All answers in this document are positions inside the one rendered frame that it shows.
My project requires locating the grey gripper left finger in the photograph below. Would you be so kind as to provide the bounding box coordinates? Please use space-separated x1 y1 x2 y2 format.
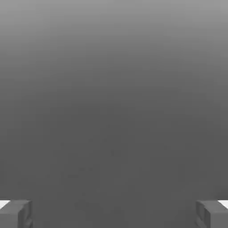
0 199 34 228

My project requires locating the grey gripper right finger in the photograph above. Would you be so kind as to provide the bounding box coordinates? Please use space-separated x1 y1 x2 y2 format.
195 199 228 228

